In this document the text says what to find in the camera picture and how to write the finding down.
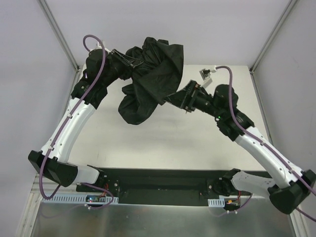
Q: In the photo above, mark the aluminium frame post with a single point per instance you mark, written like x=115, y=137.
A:
x=43, y=4
x=273, y=34

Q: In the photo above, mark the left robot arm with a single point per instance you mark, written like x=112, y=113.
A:
x=100, y=70

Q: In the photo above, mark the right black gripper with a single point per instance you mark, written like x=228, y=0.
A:
x=191, y=96

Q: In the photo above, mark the left aluminium frame post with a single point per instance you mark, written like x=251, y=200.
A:
x=43, y=4

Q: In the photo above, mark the black folding umbrella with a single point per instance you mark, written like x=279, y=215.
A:
x=159, y=75

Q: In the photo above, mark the right white cable duct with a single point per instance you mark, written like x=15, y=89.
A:
x=220, y=202

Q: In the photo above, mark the left white cable duct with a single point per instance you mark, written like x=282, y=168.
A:
x=81, y=199

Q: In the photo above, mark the white cable duct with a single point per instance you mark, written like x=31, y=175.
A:
x=81, y=199
x=220, y=202

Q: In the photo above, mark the right aluminium frame post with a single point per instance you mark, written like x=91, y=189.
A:
x=273, y=34

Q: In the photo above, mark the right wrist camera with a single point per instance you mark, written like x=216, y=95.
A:
x=206, y=77

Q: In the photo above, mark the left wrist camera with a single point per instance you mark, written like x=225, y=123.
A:
x=99, y=46

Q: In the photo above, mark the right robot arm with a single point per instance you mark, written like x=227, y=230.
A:
x=288, y=184

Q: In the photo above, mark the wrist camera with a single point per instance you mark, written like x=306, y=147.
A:
x=206, y=77
x=99, y=46

